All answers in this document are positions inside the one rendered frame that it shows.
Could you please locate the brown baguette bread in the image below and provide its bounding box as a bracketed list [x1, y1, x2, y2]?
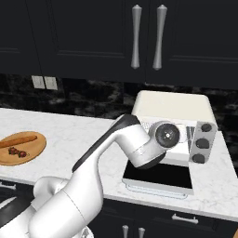
[0, 135, 38, 150]

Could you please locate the dark toaster oven knob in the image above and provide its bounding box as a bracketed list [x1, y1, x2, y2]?
[200, 123, 213, 133]
[192, 153, 206, 165]
[195, 138, 210, 150]

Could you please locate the silver wall cupboard handle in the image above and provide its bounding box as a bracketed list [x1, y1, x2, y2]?
[152, 4, 168, 72]
[130, 4, 143, 70]

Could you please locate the glass toaster oven door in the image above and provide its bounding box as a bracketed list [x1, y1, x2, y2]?
[122, 160, 195, 200]

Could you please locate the red kebab skewer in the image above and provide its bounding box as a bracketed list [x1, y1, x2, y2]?
[7, 146, 30, 159]

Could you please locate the black wall cupboard door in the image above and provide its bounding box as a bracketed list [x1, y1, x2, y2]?
[0, 0, 43, 76]
[144, 0, 238, 91]
[25, 0, 147, 84]

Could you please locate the black drawer front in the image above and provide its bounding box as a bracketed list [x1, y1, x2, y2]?
[133, 205, 238, 238]
[0, 178, 35, 208]

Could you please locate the grey wall socket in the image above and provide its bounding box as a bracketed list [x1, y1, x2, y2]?
[44, 75, 59, 91]
[31, 75, 46, 90]

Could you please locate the cream white toaster oven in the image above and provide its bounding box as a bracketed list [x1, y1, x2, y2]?
[122, 89, 219, 200]

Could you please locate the round wooden board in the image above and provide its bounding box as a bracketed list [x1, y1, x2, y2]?
[0, 130, 47, 167]

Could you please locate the toaster oven door handle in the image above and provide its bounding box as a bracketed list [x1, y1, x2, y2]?
[125, 182, 189, 200]

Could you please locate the silver drawer handle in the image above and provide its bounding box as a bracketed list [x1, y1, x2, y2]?
[171, 213, 200, 225]
[0, 181, 18, 191]

